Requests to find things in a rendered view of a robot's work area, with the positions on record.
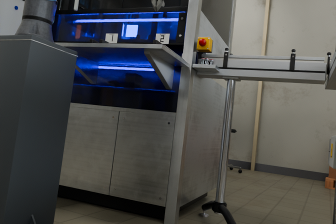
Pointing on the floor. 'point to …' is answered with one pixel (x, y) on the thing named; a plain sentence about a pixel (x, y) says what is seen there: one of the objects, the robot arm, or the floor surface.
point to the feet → (218, 207)
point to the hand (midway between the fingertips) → (156, 8)
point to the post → (184, 99)
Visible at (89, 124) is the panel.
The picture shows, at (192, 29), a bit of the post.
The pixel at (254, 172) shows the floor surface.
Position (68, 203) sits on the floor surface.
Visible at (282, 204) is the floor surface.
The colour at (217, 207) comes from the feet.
